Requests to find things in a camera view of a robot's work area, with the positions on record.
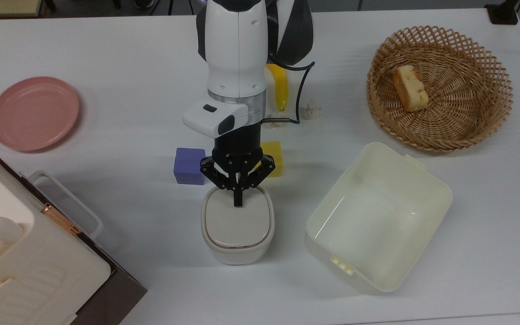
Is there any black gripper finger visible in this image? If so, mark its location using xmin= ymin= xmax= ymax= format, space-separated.
xmin=239 ymin=154 xmax=275 ymax=208
xmin=200 ymin=156 xmax=240 ymax=208

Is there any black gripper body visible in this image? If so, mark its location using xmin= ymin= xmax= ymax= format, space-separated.
xmin=212 ymin=123 xmax=265 ymax=179

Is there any beige trash can lid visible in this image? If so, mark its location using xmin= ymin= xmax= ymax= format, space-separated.
xmin=204 ymin=186 xmax=272 ymax=248

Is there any white desktop trash can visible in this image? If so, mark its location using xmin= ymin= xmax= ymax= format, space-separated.
xmin=201 ymin=184 xmax=276 ymax=266

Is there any yellow foam cube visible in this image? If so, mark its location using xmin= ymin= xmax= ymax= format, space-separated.
xmin=255 ymin=141 xmax=284 ymax=179

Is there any purple foam cube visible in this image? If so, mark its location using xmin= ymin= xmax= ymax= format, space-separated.
xmin=173 ymin=147 xmax=207 ymax=186

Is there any yellow banana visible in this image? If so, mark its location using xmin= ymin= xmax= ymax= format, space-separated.
xmin=265 ymin=64 xmax=289 ymax=113

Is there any cream plastic bin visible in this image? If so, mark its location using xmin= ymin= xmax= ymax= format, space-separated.
xmin=305 ymin=142 xmax=453 ymax=294

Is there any slice of sponge cake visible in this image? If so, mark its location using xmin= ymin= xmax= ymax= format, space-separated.
xmin=393 ymin=65 xmax=429 ymax=112

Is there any pink round plate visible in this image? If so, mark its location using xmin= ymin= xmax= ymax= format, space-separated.
xmin=0 ymin=76 xmax=80 ymax=153

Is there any woven wicker basket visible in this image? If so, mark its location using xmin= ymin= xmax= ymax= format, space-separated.
xmin=367 ymin=25 xmax=514 ymax=153

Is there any white toy appliance box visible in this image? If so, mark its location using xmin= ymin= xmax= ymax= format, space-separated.
xmin=0 ymin=140 xmax=148 ymax=325

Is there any wooden desk edge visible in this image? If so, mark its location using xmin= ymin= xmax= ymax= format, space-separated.
xmin=0 ymin=0 xmax=45 ymax=19

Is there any black table clamp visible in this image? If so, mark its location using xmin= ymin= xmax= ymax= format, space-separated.
xmin=484 ymin=0 xmax=520 ymax=25

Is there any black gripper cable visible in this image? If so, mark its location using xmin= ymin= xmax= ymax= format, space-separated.
xmin=266 ymin=51 xmax=316 ymax=125

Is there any white loop handle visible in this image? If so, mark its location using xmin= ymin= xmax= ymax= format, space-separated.
xmin=27 ymin=170 xmax=104 ymax=240

